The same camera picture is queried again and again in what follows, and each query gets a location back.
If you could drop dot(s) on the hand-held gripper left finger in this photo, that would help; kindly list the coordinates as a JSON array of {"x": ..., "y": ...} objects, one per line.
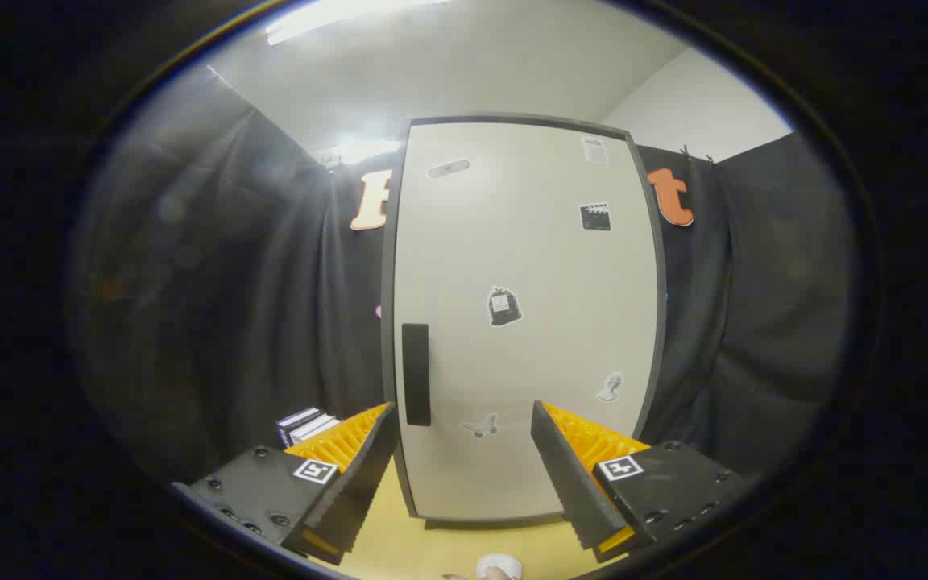
[{"x": 367, "y": 475}]

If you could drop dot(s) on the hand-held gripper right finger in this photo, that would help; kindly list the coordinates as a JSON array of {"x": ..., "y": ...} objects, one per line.
[{"x": 565, "y": 475}]

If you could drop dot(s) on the white canvas shoe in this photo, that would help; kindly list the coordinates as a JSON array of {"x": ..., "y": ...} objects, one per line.
[{"x": 499, "y": 564}]

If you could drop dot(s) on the grey shoe cabinet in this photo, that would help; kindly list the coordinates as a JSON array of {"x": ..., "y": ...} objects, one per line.
[{"x": 387, "y": 338}]

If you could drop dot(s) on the white shoe cabinet door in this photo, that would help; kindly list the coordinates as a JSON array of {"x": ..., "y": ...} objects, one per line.
[{"x": 512, "y": 242}]

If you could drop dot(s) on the dark blue book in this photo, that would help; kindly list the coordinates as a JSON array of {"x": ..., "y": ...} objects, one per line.
[{"x": 291, "y": 420}]

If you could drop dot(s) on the black backdrop cloth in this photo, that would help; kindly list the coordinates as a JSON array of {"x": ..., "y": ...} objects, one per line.
[{"x": 230, "y": 282}]

